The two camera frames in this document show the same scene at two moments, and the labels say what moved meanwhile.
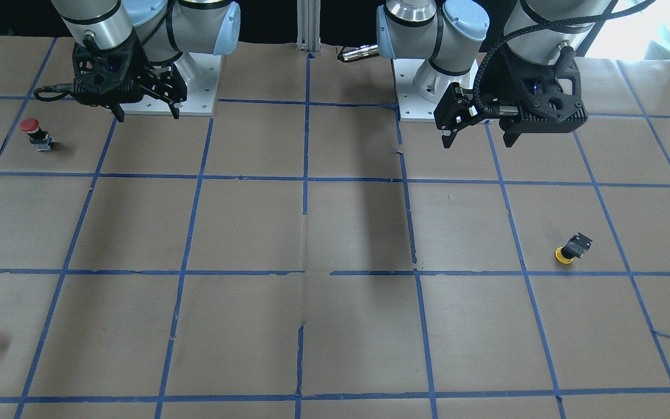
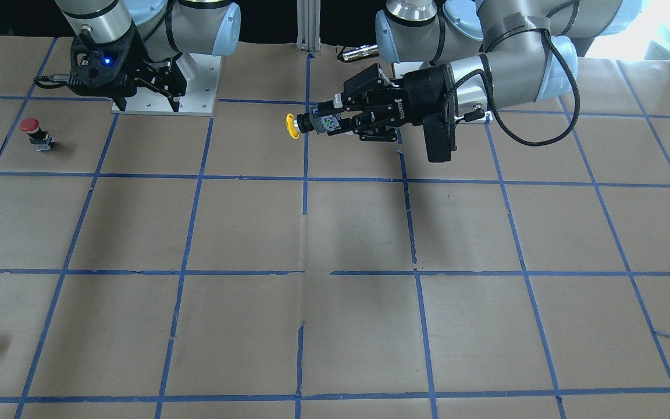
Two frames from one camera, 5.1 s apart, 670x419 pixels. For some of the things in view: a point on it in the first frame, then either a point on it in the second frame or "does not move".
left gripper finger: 512,127 -> 327,107
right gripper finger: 175,109 does not move
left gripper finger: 448,137 -> 338,131
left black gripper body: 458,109 -> 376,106
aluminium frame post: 308,27 does not move
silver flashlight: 362,51 does not move
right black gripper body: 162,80 does not move
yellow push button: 576,248 -> 292,125
